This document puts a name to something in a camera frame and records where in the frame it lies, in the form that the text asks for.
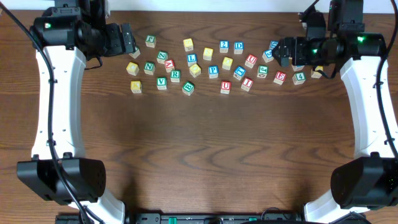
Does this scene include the yellow K block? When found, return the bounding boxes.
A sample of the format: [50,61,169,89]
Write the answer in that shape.
[131,80,142,94]

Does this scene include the yellow o block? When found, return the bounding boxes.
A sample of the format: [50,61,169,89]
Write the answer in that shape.
[189,63,201,78]
[222,57,233,70]

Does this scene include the yellow S block top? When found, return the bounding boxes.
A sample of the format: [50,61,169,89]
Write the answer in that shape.
[183,38,194,52]

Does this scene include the blue d block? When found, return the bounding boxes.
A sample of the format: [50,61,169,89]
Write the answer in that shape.
[234,42,244,54]
[269,40,279,50]

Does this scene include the yellow O block centre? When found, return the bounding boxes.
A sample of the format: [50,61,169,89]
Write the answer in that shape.
[222,57,233,70]

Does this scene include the green Z block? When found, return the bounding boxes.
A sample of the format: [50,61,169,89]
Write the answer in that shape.
[156,51,169,64]

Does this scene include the yellow G block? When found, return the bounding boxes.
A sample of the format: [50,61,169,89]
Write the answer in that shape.
[311,66,323,79]

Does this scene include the green J block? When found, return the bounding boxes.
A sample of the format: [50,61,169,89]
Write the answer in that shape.
[145,35,156,48]

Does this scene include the red u block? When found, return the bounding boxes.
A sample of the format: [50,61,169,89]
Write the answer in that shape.
[220,81,231,95]
[245,54,258,68]

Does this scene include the left black cable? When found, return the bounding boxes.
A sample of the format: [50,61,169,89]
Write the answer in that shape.
[0,1,106,224]

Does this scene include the blue T block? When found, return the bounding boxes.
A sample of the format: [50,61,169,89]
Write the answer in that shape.
[233,66,246,80]

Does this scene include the green V block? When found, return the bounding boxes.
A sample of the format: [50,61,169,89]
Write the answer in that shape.
[156,77,167,90]

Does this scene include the blue D block right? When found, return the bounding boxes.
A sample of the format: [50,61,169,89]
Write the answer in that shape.
[269,40,279,50]

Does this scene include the blue P block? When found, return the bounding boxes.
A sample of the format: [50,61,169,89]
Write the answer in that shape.
[208,65,219,79]

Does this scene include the blue 5 block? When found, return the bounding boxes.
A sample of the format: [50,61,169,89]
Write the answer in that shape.
[262,49,274,63]

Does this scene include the blue L block right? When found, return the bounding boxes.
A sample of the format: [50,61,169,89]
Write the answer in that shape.
[292,65,305,72]

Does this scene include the green 4 block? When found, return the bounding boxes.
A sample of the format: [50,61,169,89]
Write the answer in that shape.
[292,72,306,85]

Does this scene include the blue l block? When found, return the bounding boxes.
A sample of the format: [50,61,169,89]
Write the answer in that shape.
[187,54,197,67]
[292,65,305,72]

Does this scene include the red I block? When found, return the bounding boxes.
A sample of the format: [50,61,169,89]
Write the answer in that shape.
[241,77,254,91]

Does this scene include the green B block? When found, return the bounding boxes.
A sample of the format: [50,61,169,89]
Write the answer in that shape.
[182,82,195,96]

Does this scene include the blue 2 block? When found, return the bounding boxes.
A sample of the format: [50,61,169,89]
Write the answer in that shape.
[220,40,229,54]

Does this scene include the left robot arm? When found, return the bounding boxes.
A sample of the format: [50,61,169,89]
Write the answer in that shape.
[17,0,136,223]

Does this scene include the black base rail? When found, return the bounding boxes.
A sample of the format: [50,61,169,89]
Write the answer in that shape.
[55,212,305,224]

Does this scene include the yellow C block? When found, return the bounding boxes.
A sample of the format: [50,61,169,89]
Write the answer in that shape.
[126,62,139,76]

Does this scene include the red E block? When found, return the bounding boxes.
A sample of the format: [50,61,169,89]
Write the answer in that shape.
[274,71,287,85]

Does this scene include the red A block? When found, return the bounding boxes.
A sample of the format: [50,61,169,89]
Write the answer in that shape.
[164,59,175,73]

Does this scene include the yellow s block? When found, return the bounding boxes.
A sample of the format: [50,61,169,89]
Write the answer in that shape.
[203,47,214,61]
[183,38,194,52]

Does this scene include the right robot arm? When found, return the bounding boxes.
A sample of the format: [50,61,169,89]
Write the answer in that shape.
[272,0,397,223]

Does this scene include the green L block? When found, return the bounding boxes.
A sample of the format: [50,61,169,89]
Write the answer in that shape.
[129,46,141,59]

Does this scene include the green R block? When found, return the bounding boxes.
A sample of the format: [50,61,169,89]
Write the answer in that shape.
[170,70,181,83]

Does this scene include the green N block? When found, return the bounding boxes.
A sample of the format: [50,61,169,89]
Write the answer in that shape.
[144,62,155,75]

